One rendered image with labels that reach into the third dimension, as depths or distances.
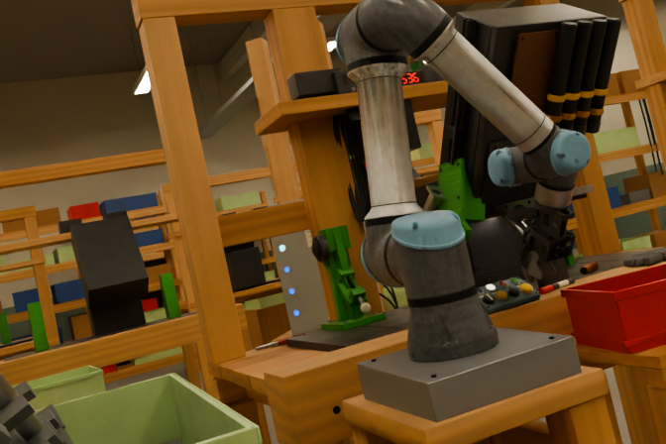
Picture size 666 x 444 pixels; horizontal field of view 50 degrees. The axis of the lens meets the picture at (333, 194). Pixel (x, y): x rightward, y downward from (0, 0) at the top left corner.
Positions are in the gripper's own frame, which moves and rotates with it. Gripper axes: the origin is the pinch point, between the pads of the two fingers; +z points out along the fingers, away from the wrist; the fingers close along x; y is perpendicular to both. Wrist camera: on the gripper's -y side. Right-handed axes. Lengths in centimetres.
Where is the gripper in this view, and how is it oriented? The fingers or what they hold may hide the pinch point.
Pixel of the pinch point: (529, 275)
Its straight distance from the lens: 167.2
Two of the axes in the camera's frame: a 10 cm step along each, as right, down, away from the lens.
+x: 9.0, -1.7, 4.1
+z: -0.4, 8.8, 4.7
